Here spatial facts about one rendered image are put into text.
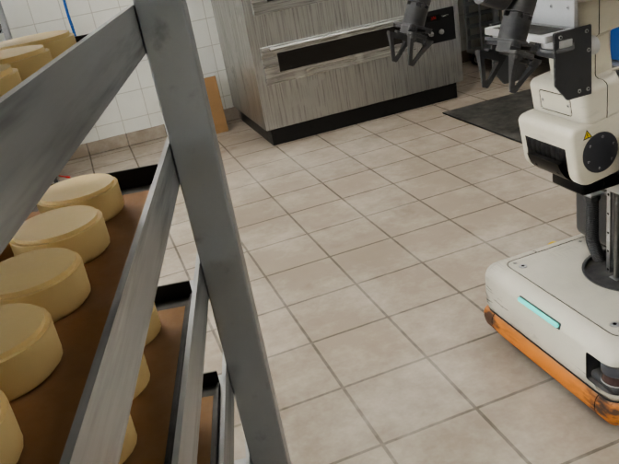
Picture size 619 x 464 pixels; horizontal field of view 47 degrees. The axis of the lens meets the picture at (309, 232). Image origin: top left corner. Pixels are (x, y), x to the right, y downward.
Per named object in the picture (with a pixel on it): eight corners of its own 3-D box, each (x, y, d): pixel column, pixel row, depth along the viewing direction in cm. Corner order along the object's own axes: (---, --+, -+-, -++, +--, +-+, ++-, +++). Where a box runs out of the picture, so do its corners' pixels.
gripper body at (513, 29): (510, 48, 137) (520, 9, 136) (481, 45, 146) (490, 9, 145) (537, 55, 140) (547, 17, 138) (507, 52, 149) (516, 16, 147)
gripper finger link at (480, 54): (484, 87, 144) (496, 40, 141) (465, 84, 150) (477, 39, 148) (511, 93, 146) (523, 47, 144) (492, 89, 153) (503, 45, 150)
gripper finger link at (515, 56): (505, 91, 137) (518, 42, 135) (484, 87, 144) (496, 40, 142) (532, 97, 140) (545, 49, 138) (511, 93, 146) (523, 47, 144)
